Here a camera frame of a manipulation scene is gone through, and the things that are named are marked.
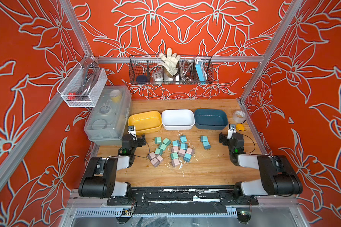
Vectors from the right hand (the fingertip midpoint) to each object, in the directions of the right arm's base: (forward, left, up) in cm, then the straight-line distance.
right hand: (227, 131), depth 92 cm
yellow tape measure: (+7, -13, -6) cm, 16 cm away
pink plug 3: (-12, +25, -5) cm, 28 cm away
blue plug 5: (-3, +15, -6) cm, 16 cm away
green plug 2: (-6, +40, -4) cm, 41 cm away
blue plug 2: (-7, +34, -5) cm, 35 cm away
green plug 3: (-10, +42, -5) cm, 43 cm away
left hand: (-2, +60, -1) cm, 60 cm away
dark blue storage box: (+16, +6, -7) cm, 18 cm away
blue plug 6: (-8, +13, -5) cm, 17 cm away
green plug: (-5, +46, -4) cm, 46 cm away
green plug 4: (-13, +45, -5) cm, 47 cm away
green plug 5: (-16, +35, -4) cm, 38 cm away
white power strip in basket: (+28, +46, +23) cm, 59 cm away
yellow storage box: (+12, +57, -6) cm, 58 cm away
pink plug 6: (-18, +44, -3) cm, 47 cm away
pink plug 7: (-20, +46, -5) cm, 51 cm away
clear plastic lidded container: (-1, +76, +10) cm, 77 cm away
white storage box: (+13, +33, -4) cm, 36 cm away
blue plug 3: (-9, +29, -5) cm, 30 cm away
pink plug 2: (-13, +30, -5) cm, 34 cm away
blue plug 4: (-16, +27, -5) cm, 32 cm away
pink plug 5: (-16, +49, -4) cm, 52 cm away
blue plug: (-3, +29, -5) cm, 29 cm away
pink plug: (-11, +35, -5) cm, 37 cm away
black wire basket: (+38, +52, +23) cm, 68 cm away
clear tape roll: (+17, -15, -5) cm, 23 cm away
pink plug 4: (-20, +34, -5) cm, 40 cm away
